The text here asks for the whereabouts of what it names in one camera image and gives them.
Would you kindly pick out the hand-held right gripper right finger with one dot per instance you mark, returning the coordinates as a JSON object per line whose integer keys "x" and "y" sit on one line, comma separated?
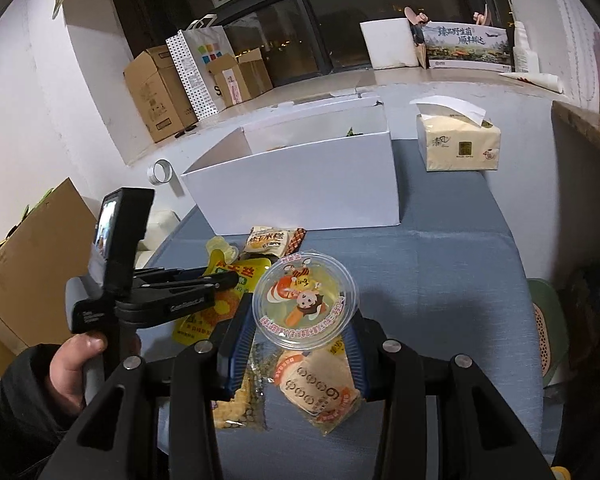
{"x": 358, "y": 360}

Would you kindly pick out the small yellow jelly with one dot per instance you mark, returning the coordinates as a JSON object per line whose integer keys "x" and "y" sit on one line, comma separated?
{"x": 222, "y": 250}

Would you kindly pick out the white bottle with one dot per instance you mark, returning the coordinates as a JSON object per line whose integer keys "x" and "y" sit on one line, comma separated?
{"x": 524, "y": 50}

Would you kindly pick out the white foam box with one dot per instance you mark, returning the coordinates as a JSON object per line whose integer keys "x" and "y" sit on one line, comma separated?
{"x": 387, "y": 42}

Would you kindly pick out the large brown cardboard box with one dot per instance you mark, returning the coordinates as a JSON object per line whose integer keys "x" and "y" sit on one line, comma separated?
{"x": 155, "y": 95}

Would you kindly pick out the brown cardboard sheet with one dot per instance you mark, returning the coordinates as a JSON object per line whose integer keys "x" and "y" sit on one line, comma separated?
{"x": 40, "y": 260}

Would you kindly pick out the person's left hand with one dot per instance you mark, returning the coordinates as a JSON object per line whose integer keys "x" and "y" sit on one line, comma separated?
{"x": 70, "y": 375}

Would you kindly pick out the white cushion seat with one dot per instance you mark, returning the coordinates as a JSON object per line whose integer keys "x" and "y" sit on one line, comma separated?
{"x": 157, "y": 232}

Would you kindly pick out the small open cardboard box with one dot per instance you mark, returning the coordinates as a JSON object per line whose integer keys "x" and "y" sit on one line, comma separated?
{"x": 245, "y": 77}

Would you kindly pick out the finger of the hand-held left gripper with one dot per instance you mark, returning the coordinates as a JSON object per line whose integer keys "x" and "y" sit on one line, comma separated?
{"x": 180, "y": 304}
{"x": 195, "y": 277}

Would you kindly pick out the white tape roll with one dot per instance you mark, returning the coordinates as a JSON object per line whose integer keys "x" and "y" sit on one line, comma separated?
{"x": 160, "y": 171}

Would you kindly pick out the landscape printed box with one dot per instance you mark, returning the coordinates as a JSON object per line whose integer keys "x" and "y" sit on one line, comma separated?
{"x": 467, "y": 45}

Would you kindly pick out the yellow snack packet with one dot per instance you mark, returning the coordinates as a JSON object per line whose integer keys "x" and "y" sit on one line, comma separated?
{"x": 205, "y": 325}

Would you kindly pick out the person's left forearm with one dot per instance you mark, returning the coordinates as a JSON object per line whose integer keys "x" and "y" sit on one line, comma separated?
{"x": 15, "y": 410}

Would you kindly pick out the white cardboard box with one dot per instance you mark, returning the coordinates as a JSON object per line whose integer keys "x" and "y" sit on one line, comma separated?
{"x": 300, "y": 190}

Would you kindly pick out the good bread packet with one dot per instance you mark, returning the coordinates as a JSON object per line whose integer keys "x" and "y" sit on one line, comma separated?
{"x": 315, "y": 392}

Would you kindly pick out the green chair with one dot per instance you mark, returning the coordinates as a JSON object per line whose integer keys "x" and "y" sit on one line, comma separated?
{"x": 544, "y": 330}

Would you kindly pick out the round puffed rice cake packet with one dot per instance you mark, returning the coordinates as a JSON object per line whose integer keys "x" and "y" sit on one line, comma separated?
{"x": 240, "y": 410}

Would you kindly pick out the yellow tissue pack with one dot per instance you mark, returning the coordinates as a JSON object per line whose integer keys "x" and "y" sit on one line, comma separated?
{"x": 459, "y": 142}

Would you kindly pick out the polka-dot paper bag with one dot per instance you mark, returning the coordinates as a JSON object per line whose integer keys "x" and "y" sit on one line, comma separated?
{"x": 195, "y": 70}

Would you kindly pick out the pink figurine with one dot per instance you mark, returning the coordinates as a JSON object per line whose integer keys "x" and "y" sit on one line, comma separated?
{"x": 414, "y": 16}
{"x": 483, "y": 14}

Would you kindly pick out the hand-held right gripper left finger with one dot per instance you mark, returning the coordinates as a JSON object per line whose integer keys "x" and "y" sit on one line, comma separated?
{"x": 240, "y": 347}

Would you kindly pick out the clear jelly cup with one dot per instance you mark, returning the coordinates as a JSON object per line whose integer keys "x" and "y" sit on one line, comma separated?
{"x": 305, "y": 300}

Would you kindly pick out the corn rice cake packet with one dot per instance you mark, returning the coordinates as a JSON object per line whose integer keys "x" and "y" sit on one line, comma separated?
{"x": 272, "y": 242}

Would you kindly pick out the rolled white paper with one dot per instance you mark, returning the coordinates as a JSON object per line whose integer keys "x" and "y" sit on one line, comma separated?
{"x": 529, "y": 81}

